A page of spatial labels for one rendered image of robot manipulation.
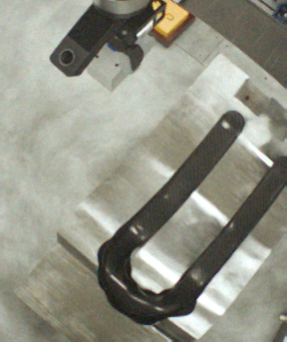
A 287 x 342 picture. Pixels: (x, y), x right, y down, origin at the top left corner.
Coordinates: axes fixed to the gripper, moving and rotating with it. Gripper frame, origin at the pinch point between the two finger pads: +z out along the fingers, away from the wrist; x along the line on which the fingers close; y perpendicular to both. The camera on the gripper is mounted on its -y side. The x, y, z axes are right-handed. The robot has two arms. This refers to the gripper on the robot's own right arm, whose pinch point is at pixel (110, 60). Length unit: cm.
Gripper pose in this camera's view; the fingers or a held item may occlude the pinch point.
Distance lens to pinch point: 97.7
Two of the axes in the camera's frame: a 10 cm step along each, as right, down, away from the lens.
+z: -0.3, 2.5, 9.7
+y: 6.5, -7.3, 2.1
